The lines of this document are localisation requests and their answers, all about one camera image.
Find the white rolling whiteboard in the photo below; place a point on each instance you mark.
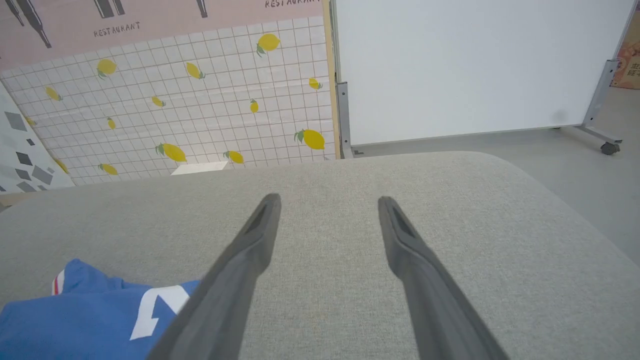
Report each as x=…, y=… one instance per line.
x=475, y=65

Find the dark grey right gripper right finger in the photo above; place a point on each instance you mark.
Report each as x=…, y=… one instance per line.
x=435, y=300

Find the blue Lakers basketball jersey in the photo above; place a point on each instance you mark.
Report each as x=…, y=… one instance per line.
x=85, y=320

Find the orange printed cardboard box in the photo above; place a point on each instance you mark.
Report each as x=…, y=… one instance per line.
x=630, y=65

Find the grey diamond pattern panel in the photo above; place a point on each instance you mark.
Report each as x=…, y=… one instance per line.
x=22, y=160

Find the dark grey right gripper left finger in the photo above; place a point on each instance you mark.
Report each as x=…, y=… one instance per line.
x=220, y=300

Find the lemon print tile panel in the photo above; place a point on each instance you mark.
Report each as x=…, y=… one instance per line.
x=200, y=110

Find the white pillar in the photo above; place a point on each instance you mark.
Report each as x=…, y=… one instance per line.
x=200, y=168

